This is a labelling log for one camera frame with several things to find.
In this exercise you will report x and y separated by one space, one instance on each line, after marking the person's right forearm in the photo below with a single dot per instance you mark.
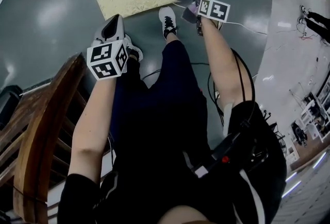
221 63

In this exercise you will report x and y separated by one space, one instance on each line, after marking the person's black shirt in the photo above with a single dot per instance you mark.
154 187

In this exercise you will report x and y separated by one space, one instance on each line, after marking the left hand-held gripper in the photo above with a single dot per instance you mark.
105 59

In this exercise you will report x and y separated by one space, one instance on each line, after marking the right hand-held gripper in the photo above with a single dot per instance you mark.
214 10

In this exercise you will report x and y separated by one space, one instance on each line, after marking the person's right white shoe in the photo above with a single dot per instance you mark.
167 18

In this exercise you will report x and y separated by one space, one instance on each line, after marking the person's dark trousers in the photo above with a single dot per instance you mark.
175 84

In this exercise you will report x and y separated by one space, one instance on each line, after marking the white power strip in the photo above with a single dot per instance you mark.
265 112

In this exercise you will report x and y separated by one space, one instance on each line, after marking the brown wooden stair railing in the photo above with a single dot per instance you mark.
33 120

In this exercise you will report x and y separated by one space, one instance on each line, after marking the white shelf unit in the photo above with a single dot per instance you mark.
312 114

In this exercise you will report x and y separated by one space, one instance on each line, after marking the person's left forearm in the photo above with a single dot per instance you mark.
87 135

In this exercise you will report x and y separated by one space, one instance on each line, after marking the person's chin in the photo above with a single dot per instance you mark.
185 216

